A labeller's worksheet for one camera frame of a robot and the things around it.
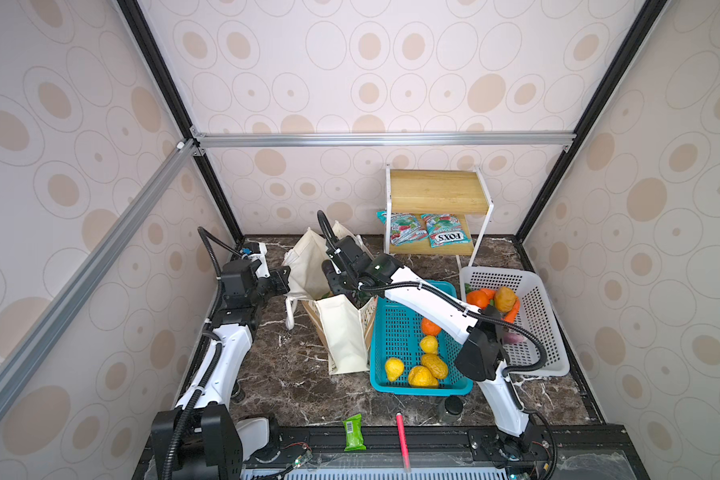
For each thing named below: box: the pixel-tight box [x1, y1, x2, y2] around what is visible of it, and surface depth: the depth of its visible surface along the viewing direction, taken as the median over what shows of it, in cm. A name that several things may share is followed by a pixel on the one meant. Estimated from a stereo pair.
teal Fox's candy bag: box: [420, 214, 473, 248], surface depth 99 cm
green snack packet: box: [342, 413, 367, 451], surface depth 76 cm
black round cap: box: [444, 396, 463, 415], surface depth 73 cm
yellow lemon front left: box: [385, 357, 405, 382], surface depth 84 cm
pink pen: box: [396, 412, 411, 471], surface depth 76 cm
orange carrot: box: [503, 296, 520, 324], surface depth 98 cm
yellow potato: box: [495, 286, 517, 313], surface depth 97 cm
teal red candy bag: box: [376, 211, 429, 246], surface depth 99 cm
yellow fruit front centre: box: [408, 365, 439, 388], surface depth 82 cm
